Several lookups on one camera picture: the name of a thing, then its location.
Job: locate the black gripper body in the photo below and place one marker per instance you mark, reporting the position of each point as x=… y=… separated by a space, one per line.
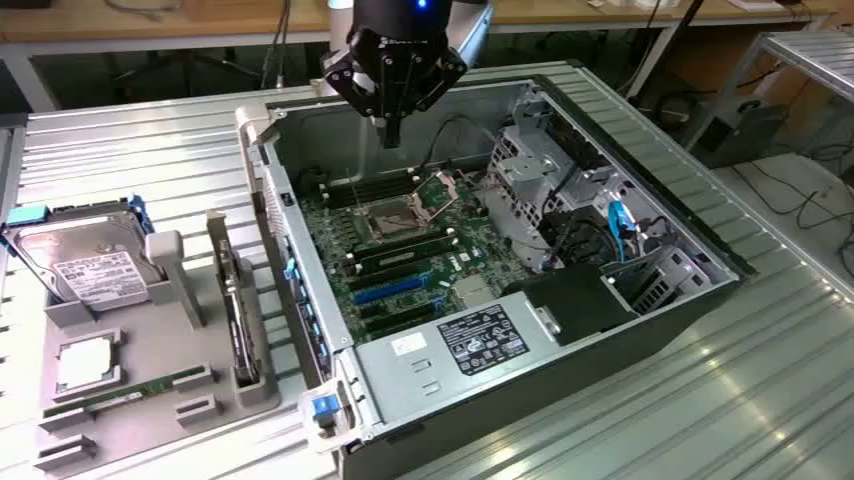
x=403 y=25

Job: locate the graphics card with metal bracket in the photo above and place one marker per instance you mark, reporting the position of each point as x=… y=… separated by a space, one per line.
x=234 y=300

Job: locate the thin metal locking lever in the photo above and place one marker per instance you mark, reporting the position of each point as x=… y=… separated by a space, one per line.
x=357 y=190

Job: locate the metal socket cover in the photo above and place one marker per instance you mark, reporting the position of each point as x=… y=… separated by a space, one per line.
x=435 y=190

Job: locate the metal disk bay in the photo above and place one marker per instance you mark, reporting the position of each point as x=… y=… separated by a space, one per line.
x=527 y=180

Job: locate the CPU socket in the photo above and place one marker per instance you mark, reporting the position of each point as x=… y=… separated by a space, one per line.
x=394 y=220

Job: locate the black RAM slot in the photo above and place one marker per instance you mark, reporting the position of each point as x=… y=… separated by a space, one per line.
x=401 y=248
x=394 y=237
x=397 y=242

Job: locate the installed RAM stick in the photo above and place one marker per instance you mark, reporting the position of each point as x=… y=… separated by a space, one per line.
x=410 y=255

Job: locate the green motherboard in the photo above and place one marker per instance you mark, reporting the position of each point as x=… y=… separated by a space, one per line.
x=467 y=260

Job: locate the long black expansion slot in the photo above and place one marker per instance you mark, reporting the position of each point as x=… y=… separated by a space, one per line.
x=387 y=278
x=399 y=312

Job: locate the blue expansion slot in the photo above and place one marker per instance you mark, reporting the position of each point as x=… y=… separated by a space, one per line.
x=397 y=290

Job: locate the black computer tower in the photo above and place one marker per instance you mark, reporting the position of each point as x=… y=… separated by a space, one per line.
x=744 y=132

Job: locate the black plastic fan shroud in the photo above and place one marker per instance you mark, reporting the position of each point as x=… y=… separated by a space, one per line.
x=574 y=305

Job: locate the hard disk with white label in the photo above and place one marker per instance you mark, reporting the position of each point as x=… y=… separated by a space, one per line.
x=87 y=265

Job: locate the metal slat table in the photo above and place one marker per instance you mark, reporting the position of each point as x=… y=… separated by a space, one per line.
x=808 y=55

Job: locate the blue disk caddy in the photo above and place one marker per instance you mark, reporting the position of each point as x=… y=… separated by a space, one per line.
x=27 y=216

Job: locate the grey power supply unit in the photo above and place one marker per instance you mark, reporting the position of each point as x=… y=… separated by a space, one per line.
x=414 y=380

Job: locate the open PC case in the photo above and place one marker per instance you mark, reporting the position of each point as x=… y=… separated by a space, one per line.
x=668 y=350

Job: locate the blue case latch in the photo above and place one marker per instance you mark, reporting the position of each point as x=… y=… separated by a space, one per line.
x=323 y=410

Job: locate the grey parts rack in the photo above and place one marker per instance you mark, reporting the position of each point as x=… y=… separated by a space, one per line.
x=147 y=380

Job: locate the silver CPU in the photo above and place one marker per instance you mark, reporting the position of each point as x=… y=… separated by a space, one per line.
x=84 y=365

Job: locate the green loose RAM stick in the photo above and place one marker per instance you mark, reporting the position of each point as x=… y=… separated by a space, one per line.
x=127 y=395

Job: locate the wooden desk with white frame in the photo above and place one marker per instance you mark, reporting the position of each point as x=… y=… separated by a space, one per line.
x=100 y=25
x=601 y=12

